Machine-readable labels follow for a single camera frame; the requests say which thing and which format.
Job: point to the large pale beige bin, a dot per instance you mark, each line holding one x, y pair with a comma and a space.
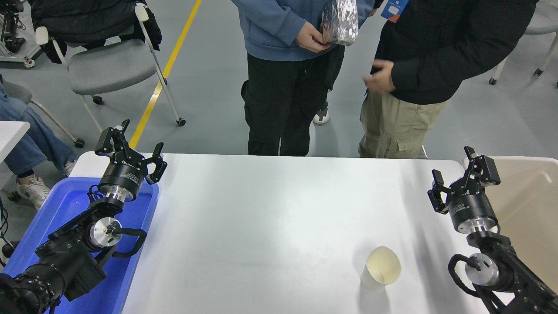
532, 205

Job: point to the small white table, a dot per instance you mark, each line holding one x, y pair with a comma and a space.
11, 135

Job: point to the grey chair with castors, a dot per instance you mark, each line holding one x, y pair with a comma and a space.
19, 92

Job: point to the black equipment on white stand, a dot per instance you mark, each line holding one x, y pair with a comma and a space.
13, 30

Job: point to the black jacket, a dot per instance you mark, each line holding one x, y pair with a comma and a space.
87, 19

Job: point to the person's right hand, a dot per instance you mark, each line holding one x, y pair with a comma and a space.
310, 39

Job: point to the white paper cup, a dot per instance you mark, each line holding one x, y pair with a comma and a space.
383, 264

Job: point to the grey chair with white frame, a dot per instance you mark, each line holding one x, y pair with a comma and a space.
542, 19
109, 65

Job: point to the person's left hand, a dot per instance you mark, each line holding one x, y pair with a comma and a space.
382, 80

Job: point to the blue plastic tray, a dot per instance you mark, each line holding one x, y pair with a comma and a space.
56, 205

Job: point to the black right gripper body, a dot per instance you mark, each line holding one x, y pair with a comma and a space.
471, 207

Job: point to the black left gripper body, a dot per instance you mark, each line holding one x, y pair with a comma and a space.
124, 174

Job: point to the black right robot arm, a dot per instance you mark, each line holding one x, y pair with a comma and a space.
518, 279

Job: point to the blue badge card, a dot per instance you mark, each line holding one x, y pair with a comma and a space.
394, 9

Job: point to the seated person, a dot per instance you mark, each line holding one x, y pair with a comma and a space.
30, 135

